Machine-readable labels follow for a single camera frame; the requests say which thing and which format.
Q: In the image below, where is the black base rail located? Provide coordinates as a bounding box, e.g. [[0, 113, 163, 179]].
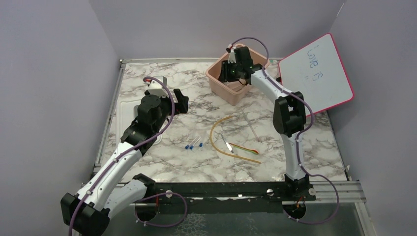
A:
[[123, 180, 365, 216]]

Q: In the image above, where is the purple cable loop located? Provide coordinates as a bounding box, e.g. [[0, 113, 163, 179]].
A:
[[134, 191, 189, 228]]

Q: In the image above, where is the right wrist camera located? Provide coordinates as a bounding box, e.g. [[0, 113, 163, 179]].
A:
[[226, 44, 236, 63]]

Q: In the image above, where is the blue capped test tube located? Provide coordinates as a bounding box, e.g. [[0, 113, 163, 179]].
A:
[[185, 136, 198, 149], [189, 136, 201, 149], [199, 132, 207, 147]]

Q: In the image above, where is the amber rubber tubing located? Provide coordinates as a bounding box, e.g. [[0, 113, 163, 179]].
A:
[[209, 115, 262, 165]]

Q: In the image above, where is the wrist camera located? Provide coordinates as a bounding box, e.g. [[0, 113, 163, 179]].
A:
[[144, 78, 169, 98], [226, 44, 236, 63]]

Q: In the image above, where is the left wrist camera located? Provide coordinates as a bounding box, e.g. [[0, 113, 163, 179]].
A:
[[144, 78, 169, 98]]

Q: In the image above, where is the white plastic lid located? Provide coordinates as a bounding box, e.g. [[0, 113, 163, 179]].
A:
[[116, 99, 163, 146]]

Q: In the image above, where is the pink plastic bin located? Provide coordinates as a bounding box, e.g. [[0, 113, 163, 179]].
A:
[[206, 43, 269, 106]]

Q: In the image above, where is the metal spatula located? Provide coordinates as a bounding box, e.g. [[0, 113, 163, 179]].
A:
[[220, 133, 234, 154]]

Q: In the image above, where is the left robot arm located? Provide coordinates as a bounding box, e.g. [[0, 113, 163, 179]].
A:
[[60, 88, 189, 236]]

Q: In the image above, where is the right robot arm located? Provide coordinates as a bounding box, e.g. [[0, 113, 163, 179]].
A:
[[220, 46, 309, 200]]

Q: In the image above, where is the pink framed whiteboard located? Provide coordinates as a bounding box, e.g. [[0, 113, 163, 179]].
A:
[[278, 33, 355, 114]]

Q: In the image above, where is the glass stirring rod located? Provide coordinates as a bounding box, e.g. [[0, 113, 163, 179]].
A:
[[241, 112, 261, 142]]

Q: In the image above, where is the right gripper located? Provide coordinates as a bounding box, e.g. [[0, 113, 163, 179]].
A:
[[217, 60, 241, 83]]

